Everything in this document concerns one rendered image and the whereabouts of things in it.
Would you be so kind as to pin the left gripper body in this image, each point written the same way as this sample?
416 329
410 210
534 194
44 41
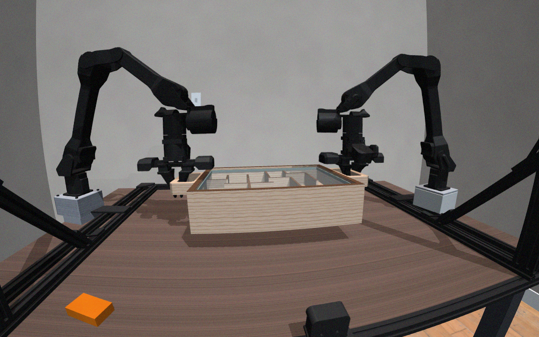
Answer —
175 149

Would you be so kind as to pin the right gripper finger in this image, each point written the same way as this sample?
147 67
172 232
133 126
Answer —
345 169
358 167

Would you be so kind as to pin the orange rectangular block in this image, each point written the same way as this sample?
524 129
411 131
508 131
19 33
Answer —
90 309

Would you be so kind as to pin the wooden maze board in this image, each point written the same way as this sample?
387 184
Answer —
271 198

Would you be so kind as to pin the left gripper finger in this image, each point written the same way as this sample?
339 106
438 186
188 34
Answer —
168 177
183 175

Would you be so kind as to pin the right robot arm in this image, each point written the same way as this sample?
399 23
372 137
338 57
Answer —
435 151

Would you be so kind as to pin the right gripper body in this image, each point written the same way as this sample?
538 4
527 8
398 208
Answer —
334 158

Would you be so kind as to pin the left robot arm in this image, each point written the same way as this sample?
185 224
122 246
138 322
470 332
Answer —
93 71

